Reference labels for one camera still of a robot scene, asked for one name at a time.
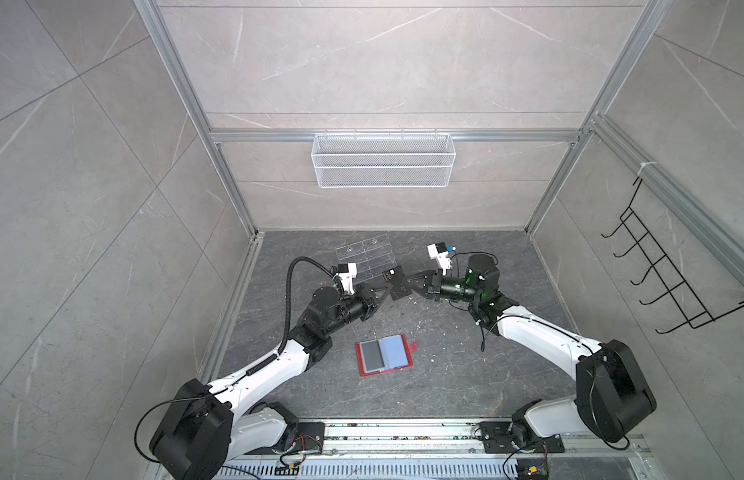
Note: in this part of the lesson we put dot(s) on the dark credit card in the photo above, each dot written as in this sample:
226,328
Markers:
398,283

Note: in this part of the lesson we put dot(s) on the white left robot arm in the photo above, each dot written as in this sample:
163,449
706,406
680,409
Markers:
207,425

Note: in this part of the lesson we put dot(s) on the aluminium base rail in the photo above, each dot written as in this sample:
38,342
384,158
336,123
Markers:
437,448

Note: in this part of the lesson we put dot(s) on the black wire hook rack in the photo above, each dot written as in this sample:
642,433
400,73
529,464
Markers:
660,265

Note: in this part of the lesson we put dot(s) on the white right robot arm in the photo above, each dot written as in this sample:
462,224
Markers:
612,394

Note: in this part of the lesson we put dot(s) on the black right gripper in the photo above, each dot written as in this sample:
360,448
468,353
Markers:
438,280

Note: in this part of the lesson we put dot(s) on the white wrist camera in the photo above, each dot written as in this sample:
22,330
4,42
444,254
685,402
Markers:
346,274
442,253

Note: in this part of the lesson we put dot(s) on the red leather card holder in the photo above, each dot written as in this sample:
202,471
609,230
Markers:
385,355

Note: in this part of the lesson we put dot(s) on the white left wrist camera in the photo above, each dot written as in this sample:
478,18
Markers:
346,274

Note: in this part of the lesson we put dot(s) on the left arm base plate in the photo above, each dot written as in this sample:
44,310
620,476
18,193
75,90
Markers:
302,436

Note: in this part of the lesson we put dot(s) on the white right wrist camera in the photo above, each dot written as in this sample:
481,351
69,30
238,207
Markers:
442,253

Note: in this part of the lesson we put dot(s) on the white wire mesh basket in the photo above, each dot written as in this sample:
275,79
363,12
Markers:
383,160

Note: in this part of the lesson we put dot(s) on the clear acrylic organizer tray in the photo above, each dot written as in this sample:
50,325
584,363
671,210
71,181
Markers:
373,257

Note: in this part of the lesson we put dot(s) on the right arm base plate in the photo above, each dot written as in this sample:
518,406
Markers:
508,437

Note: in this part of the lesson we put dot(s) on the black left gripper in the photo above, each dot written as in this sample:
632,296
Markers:
367,299

